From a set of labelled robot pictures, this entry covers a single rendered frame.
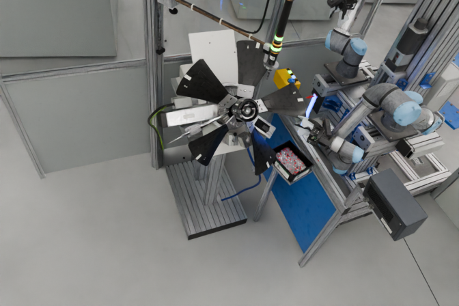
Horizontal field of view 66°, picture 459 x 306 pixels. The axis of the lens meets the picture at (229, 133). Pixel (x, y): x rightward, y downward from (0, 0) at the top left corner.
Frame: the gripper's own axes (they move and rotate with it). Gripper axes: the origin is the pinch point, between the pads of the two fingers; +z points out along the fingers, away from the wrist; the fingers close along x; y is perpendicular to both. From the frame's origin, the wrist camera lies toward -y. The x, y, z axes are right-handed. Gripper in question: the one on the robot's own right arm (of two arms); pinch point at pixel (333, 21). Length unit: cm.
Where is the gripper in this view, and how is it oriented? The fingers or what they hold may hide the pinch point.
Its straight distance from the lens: 213.4
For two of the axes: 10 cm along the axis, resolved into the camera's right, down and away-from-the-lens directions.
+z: -1.5, 6.6, 7.4
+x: -3.6, -7.3, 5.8
